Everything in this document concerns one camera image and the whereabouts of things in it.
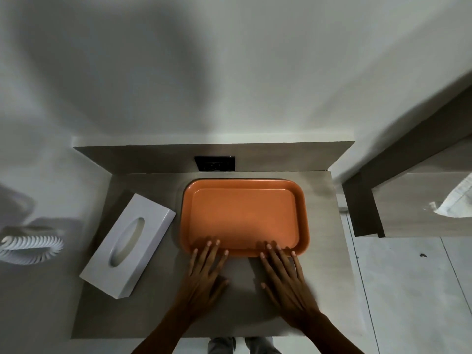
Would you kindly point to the person's right forearm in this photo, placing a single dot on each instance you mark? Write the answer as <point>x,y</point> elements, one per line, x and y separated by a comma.
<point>328,337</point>

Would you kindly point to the orange plastic tray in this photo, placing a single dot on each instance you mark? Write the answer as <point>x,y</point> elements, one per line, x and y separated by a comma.
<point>243,213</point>

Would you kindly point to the white cloth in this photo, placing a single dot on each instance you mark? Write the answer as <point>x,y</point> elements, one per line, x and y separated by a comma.
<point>459,200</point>

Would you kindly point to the person's left middle finger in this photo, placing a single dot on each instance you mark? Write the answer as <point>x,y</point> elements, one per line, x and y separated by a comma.
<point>214,257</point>

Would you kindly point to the person's left thumb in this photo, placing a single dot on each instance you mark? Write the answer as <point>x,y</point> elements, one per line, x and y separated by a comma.
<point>221,283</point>

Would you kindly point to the person's right little finger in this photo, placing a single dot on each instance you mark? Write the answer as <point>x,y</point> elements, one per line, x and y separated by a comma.
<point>299,267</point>

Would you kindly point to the person's left hand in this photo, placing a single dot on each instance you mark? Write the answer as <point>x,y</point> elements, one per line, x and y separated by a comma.
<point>201,287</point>

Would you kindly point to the person's right thumb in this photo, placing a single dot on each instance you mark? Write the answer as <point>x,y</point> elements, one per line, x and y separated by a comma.
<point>268,289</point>

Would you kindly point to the person's left forearm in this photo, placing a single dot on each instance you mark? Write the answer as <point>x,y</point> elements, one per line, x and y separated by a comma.
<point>166,333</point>

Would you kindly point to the person's right hand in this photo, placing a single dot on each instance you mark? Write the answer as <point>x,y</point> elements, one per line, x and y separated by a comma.
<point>293,298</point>

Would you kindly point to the person's right middle finger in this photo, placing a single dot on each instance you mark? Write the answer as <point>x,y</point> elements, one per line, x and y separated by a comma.
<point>279,264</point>

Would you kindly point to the black wall socket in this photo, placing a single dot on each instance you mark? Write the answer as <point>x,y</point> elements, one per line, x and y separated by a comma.
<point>215,164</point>

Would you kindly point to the white tissue box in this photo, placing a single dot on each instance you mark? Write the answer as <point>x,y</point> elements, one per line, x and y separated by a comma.
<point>129,243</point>

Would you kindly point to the person's legs in jeans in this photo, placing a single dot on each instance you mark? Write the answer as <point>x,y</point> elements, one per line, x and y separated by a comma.
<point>241,345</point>

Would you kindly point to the person's left little finger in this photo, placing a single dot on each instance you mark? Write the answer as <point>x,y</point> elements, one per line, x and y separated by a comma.
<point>193,263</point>

